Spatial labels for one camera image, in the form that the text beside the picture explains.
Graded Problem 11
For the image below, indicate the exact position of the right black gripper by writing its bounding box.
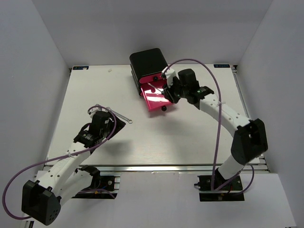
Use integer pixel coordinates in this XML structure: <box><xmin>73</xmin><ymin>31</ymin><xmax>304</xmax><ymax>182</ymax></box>
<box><xmin>162</xmin><ymin>77</ymin><xmax>188</xmax><ymax>104</ymax></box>

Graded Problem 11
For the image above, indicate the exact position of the large green handle screwdriver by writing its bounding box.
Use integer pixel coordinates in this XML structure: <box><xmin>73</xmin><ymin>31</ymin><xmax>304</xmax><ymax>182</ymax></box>
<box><xmin>147</xmin><ymin>83</ymin><xmax>165</xmax><ymax>95</ymax></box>

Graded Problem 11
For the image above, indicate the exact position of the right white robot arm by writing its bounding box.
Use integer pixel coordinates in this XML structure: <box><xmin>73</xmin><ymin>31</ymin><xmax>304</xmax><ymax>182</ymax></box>
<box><xmin>161</xmin><ymin>67</ymin><xmax>268</xmax><ymax>190</ymax></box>

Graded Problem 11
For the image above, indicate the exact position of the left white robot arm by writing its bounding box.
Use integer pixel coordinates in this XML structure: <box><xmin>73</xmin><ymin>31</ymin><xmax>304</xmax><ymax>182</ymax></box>
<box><xmin>21</xmin><ymin>111</ymin><xmax>125</xmax><ymax>226</ymax></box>

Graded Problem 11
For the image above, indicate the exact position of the silver wrench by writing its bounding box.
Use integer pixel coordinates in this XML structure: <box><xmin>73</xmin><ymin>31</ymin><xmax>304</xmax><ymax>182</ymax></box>
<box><xmin>107</xmin><ymin>107</ymin><xmax>133</xmax><ymax>124</ymax></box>

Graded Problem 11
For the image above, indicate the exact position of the black drawer cabinet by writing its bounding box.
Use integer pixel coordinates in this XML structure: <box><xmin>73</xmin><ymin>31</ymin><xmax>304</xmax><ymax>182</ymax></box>
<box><xmin>129</xmin><ymin>48</ymin><xmax>168</xmax><ymax>80</ymax></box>

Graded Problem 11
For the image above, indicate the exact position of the right blue label sticker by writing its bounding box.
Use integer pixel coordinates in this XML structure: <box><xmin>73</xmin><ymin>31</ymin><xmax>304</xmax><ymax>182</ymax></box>
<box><xmin>213</xmin><ymin>64</ymin><xmax>230</xmax><ymax>68</ymax></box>

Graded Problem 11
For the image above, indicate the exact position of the blue label sticker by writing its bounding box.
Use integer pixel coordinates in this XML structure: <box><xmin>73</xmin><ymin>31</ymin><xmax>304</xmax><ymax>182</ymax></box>
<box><xmin>72</xmin><ymin>66</ymin><xmax>89</xmax><ymax>70</ymax></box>
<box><xmin>213</xmin><ymin>64</ymin><xmax>230</xmax><ymax>68</ymax></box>

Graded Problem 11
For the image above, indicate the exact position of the left blue label sticker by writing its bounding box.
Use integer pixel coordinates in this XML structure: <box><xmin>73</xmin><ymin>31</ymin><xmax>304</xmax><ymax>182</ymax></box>
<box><xmin>72</xmin><ymin>66</ymin><xmax>89</xmax><ymax>70</ymax></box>

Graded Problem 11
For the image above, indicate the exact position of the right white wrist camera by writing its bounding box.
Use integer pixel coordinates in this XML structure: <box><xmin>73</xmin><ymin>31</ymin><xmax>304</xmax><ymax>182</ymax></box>
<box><xmin>161</xmin><ymin>67</ymin><xmax>176</xmax><ymax>87</ymax></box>

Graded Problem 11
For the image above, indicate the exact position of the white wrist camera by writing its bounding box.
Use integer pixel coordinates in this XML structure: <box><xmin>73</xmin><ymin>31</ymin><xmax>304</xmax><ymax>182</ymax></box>
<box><xmin>161</xmin><ymin>67</ymin><xmax>176</xmax><ymax>87</ymax></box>
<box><xmin>87</xmin><ymin>104</ymin><xmax>102</xmax><ymax>119</ymax></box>

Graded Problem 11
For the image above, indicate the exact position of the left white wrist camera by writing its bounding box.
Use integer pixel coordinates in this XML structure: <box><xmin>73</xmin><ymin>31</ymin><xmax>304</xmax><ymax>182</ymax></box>
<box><xmin>87</xmin><ymin>104</ymin><xmax>102</xmax><ymax>119</ymax></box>

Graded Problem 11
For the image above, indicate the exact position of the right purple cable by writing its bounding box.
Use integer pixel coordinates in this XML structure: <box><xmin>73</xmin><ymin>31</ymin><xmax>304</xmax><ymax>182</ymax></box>
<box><xmin>161</xmin><ymin>58</ymin><xmax>255</xmax><ymax>194</ymax></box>

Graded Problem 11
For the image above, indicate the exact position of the purple cable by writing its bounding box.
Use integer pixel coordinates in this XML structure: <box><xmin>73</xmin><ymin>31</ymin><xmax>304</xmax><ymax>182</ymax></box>
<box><xmin>161</xmin><ymin>58</ymin><xmax>255</xmax><ymax>194</ymax></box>
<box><xmin>2</xmin><ymin>105</ymin><xmax>117</xmax><ymax>219</ymax></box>

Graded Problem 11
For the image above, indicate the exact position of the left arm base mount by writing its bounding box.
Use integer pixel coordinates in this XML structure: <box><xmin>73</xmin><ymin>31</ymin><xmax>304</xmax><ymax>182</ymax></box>
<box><xmin>73</xmin><ymin>166</ymin><xmax>120</xmax><ymax>200</ymax></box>

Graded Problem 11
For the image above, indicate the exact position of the aluminium table rail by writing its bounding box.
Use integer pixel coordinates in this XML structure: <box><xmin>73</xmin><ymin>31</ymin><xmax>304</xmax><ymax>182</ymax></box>
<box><xmin>43</xmin><ymin>164</ymin><xmax>269</xmax><ymax>172</ymax></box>

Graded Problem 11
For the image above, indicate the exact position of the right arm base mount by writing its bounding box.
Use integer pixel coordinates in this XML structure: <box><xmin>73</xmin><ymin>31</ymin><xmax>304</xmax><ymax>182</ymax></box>
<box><xmin>193</xmin><ymin>174</ymin><xmax>245</xmax><ymax>202</ymax></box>

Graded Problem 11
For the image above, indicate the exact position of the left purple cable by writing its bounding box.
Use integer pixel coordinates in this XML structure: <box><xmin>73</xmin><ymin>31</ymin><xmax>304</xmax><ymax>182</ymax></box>
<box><xmin>2</xmin><ymin>105</ymin><xmax>117</xmax><ymax>219</ymax></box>

